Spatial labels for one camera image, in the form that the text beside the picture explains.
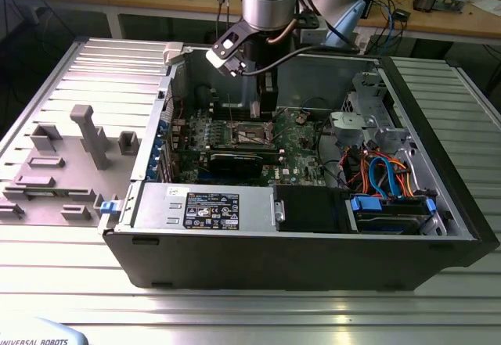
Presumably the copper finned heat sink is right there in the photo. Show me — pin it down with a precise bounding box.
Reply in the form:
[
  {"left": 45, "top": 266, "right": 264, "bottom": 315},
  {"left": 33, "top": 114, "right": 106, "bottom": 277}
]
[{"left": 413, "top": 0, "right": 440, "bottom": 13}]

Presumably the grey parts rack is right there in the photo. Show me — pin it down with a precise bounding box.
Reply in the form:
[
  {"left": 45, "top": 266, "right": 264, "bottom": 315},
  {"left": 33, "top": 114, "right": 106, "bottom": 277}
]
[{"left": 0, "top": 104, "right": 142, "bottom": 227}]

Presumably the black wire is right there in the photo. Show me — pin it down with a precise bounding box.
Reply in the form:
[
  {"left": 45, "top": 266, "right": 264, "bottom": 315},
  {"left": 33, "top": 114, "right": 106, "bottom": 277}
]
[{"left": 315, "top": 124, "right": 345, "bottom": 188}]

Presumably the blue expansion slot retainer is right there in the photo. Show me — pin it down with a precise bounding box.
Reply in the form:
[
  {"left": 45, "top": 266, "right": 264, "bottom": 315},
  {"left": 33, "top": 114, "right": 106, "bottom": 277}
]
[{"left": 147, "top": 120, "right": 168, "bottom": 185}]

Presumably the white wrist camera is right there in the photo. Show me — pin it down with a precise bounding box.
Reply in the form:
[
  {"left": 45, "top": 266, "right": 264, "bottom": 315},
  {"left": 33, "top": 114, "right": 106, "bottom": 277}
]
[{"left": 206, "top": 22, "right": 248, "bottom": 78}]

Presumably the white paper sheet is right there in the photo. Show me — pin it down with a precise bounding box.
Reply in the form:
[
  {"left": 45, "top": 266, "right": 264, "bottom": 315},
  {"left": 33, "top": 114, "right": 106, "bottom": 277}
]
[{"left": 471, "top": 0, "right": 501, "bottom": 17}]

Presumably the black disk bay box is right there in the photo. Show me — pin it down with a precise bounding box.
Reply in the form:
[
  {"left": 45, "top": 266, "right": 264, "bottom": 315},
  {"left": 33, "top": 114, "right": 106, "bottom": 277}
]
[{"left": 272, "top": 184, "right": 349, "bottom": 233}]

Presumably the green RAM stick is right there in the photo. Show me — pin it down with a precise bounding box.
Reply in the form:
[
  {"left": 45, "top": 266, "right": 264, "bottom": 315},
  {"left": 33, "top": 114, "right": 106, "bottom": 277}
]
[{"left": 21, "top": 189, "right": 95, "bottom": 199}]

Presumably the red wire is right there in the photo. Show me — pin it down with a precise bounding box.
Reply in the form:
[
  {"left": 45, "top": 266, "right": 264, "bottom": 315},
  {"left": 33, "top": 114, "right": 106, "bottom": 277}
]
[{"left": 338, "top": 147, "right": 367, "bottom": 184}]

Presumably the silver metal drive cage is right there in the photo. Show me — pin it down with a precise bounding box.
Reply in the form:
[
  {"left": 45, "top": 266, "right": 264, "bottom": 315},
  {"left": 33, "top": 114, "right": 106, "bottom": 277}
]
[{"left": 328, "top": 70, "right": 422, "bottom": 158}]

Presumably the orange wire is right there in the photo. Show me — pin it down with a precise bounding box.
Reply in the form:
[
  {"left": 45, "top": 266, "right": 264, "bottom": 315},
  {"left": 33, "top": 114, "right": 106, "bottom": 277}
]
[{"left": 362, "top": 149, "right": 414, "bottom": 199}]

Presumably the CPU socket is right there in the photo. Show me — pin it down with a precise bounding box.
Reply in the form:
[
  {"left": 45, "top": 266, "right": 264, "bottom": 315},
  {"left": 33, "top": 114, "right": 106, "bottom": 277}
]
[{"left": 229, "top": 120, "right": 276, "bottom": 149}]

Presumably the blue case latch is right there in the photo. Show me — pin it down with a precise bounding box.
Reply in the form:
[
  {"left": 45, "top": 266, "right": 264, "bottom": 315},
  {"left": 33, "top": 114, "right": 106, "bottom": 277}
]
[{"left": 99, "top": 199, "right": 121, "bottom": 216}]

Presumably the silver power supply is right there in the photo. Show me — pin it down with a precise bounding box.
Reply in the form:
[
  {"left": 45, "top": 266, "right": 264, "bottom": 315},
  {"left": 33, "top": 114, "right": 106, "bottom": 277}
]
[{"left": 131, "top": 182, "right": 277, "bottom": 232}]

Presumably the metal socket cover frame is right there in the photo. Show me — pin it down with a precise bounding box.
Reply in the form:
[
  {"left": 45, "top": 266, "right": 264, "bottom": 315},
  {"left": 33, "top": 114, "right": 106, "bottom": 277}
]
[{"left": 262, "top": 120, "right": 277, "bottom": 145}]

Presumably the black graphics card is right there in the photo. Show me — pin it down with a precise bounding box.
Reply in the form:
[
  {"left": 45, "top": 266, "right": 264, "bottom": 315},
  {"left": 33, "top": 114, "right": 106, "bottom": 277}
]
[{"left": 208, "top": 152, "right": 264, "bottom": 179}]

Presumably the blue flat wire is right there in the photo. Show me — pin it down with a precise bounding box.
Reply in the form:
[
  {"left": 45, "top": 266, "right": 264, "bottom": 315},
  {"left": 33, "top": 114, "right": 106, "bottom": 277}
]
[{"left": 367, "top": 155, "right": 405, "bottom": 200}]

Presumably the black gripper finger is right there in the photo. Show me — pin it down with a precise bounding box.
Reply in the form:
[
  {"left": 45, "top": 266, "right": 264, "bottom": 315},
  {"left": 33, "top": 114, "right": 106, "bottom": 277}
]
[{"left": 258, "top": 71, "right": 279, "bottom": 113}]

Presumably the grey plastic case latch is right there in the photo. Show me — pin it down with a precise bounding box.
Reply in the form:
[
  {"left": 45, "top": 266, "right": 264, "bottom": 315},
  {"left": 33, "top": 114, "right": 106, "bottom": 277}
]
[{"left": 162, "top": 41, "right": 185, "bottom": 66}]

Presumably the hard disk in blue carrier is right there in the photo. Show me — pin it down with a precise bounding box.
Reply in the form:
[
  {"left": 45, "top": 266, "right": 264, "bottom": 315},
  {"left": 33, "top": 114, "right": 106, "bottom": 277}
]
[{"left": 344, "top": 194, "right": 438, "bottom": 236}]

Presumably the black PC case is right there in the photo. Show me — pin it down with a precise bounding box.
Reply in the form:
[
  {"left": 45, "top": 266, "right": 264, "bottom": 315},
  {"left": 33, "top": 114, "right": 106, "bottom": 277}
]
[{"left": 97, "top": 43, "right": 501, "bottom": 292}]

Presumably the wooden desk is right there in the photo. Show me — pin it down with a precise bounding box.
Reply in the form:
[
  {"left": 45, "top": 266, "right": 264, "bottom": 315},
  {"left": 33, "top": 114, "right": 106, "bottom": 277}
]
[{"left": 0, "top": 0, "right": 501, "bottom": 47}]

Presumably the grey electronic device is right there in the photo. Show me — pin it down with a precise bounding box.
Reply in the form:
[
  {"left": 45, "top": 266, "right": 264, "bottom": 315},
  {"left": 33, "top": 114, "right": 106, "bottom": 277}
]
[{"left": 436, "top": 0, "right": 467, "bottom": 13}]

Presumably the green motherboard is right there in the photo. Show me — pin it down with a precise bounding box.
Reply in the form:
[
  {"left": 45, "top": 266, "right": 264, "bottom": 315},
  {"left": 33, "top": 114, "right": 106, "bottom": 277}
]
[{"left": 171, "top": 104, "right": 330, "bottom": 188}]

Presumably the black camera cable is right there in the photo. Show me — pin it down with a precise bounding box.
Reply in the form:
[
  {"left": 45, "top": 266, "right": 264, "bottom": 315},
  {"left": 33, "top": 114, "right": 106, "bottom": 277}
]
[{"left": 239, "top": 44, "right": 363, "bottom": 77}]

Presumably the pale blue teach pendant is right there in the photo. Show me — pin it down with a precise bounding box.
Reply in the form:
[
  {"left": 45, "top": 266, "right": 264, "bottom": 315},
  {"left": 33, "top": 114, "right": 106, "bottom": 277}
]
[{"left": 0, "top": 316, "right": 89, "bottom": 345}]

